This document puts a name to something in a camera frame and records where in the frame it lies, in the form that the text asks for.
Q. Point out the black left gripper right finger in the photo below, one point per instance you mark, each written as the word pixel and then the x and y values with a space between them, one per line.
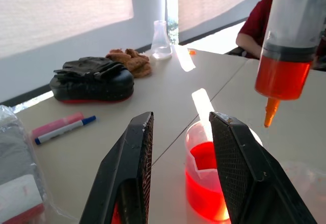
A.
pixel 244 173

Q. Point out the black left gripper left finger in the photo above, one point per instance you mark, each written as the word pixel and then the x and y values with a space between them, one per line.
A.
pixel 127 165

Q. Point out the large clear plastic syringe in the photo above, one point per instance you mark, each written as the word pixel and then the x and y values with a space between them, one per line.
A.
pixel 287 56

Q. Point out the clear cup with red liquid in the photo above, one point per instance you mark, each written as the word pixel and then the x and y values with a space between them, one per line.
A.
pixel 201 183

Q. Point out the white marker with blue cap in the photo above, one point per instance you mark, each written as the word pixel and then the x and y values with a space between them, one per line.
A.
pixel 65 130

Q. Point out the pink marker pen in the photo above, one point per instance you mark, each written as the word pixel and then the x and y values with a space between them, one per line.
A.
pixel 57 124

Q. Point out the black case with red base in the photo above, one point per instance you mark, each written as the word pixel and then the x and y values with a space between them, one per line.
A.
pixel 94 87

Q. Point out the black cloth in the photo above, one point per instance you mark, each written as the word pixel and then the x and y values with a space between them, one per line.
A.
pixel 89 67

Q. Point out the clear plastic bag with contents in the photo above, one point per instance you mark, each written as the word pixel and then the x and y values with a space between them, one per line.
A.
pixel 17 173

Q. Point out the clear conical flask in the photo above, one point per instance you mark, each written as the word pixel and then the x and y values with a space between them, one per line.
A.
pixel 161 44

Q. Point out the small orange cap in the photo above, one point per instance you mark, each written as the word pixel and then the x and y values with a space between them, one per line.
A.
pixel 192 52

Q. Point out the person in red shirt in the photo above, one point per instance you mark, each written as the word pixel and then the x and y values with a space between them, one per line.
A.
pixel 254 28

